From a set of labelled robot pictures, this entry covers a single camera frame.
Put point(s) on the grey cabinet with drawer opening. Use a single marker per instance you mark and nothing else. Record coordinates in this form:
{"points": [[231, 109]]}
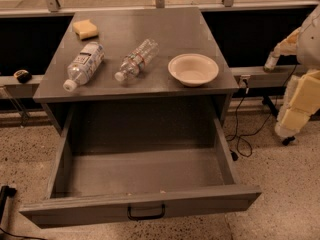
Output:
{"points": [[176, 30]]}

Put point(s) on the metal window frame rail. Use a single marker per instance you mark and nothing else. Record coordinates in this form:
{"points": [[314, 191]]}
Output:
{"points": [[160, 4]]}

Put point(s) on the labelled clear water bottle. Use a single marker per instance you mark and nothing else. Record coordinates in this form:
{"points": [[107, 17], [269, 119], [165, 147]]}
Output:
{"points": [[84, 65]]}

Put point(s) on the open grey top drawer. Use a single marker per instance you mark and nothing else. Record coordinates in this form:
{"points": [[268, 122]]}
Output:
{"points": [[140, 153]]}

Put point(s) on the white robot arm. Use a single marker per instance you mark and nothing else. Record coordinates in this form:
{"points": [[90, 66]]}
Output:
{"points": [[308, 43]]}

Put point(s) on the black yellow tape measure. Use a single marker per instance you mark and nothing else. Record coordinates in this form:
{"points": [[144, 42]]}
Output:
{"points": [[23, 76]]}

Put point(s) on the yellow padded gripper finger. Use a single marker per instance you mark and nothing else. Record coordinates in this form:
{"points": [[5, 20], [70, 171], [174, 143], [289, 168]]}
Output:
{"points": [[301, 101], [288, 46]]}

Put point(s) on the yellow sponge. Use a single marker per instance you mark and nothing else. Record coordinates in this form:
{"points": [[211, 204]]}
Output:
{"points": [[85, 29]]}

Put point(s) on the black drawer handle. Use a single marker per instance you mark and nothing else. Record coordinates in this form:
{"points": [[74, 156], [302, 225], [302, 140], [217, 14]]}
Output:
{"points": [[146, 213]]}

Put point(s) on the black object at left edge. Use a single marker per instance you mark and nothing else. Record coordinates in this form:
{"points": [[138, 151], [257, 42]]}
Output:
{"points": [[5, 193]]}

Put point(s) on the clear water bottle red band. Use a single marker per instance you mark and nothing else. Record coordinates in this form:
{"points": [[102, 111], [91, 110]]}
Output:
{"points": [[136, 61]]}

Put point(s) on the white bowl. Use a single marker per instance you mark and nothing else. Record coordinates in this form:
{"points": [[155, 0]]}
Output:
{"points": [[193, 70]]}

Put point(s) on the small bottle on ledge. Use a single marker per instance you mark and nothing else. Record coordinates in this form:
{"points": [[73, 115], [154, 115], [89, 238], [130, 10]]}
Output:
{"points": [[271, 61]]}

